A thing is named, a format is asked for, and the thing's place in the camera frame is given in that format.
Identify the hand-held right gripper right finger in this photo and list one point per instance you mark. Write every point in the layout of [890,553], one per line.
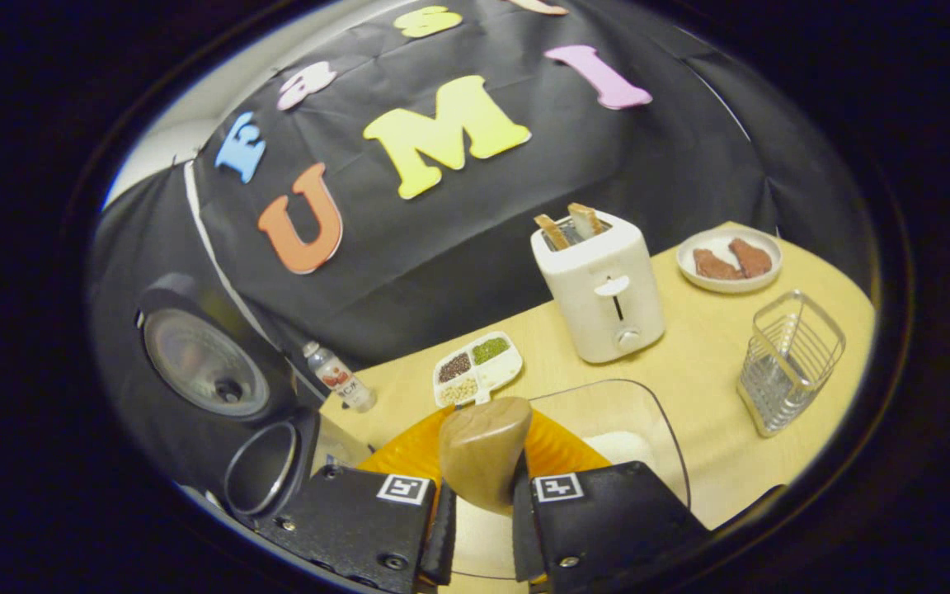
[607,528]

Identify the white plate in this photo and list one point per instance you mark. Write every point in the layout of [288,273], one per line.
[722,285]

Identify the white toaster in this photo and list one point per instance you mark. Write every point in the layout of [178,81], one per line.
[599,297]

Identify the small clear bottle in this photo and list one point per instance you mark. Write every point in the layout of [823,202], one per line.
[341,379]

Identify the dark grey rice cooker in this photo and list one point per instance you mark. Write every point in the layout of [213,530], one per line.
[195,363]

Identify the toast slice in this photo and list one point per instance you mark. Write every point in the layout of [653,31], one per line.
[585,221]
[552,232]

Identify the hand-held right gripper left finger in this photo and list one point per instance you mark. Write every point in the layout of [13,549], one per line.
[343,520]

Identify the white divided grain tray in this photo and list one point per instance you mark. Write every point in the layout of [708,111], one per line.
[479,371]

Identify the wooden spoon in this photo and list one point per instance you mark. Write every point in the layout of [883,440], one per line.
[483,454]

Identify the brown meat piece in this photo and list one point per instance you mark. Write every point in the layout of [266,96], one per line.
[716,266]
[751,258]

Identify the clear rice container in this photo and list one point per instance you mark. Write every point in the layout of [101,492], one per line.
[623,450]

